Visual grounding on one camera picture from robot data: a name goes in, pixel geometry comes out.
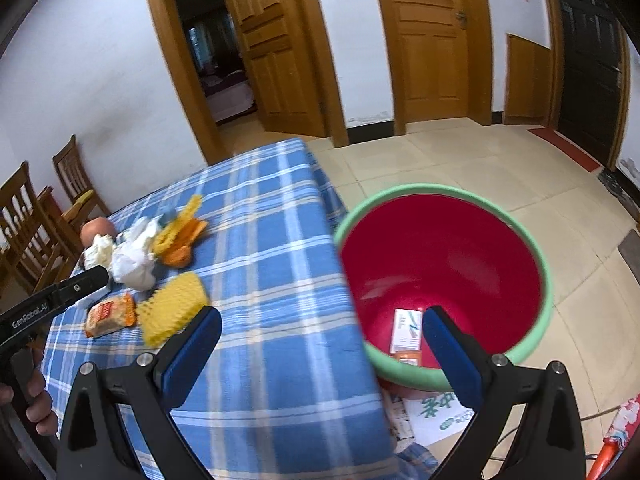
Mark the pink bed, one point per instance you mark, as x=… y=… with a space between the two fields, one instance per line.
x=230 y=95

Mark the closed wooden door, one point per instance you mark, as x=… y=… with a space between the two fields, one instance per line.
x=430 y=50

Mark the blue plaid tablecloth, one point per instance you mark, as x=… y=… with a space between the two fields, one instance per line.
x=280 y=285

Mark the red white packet on floor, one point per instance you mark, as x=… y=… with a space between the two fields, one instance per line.
x=620 y=430

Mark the wooden wall panel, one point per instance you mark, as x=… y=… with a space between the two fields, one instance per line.
x=527 y=80

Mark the white cardboard box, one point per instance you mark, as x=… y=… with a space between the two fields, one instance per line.
x=407 y=327

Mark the open wooden door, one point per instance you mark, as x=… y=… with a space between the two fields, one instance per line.
x=275 y=50

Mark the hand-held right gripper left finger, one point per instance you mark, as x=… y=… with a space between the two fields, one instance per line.
x=192 y=355

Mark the red door mat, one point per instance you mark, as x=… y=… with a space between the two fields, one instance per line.
x=565 y=147

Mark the long yellow foam net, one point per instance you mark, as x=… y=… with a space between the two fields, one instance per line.
x=175 y=227

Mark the white paper with green print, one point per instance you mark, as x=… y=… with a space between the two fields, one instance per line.
x=435 y=425

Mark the wooden chair with yellow cushion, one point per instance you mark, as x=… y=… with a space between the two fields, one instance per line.
x=72 y=170

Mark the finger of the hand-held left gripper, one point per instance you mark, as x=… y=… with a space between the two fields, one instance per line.
x=82 y=284

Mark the crumpled cream tissue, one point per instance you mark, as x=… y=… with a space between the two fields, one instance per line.
x=100 y=252

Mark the yellow foam fruit net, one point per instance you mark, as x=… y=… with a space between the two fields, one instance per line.
x=172 y=307

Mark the dark entrance door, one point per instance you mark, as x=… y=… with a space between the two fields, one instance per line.
x=585 y=70

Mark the crumpled white tissue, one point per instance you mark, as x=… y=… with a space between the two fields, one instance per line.
x=132 y=265

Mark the small orange packet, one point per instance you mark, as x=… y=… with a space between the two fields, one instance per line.
x=410 y=358

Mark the person's left hand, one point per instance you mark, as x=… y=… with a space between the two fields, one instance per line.
x=39 y=400

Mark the red bin with green rim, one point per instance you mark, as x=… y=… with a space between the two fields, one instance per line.
x=450 y=250

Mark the dark floor mat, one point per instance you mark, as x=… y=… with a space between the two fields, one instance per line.
x=630 y=255

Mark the apple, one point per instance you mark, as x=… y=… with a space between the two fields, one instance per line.
x=97 y=227

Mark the orange snack packet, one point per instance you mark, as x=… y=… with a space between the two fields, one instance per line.
x=110 y=316

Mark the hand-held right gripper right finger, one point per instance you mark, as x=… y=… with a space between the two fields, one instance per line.
x=450 y=355

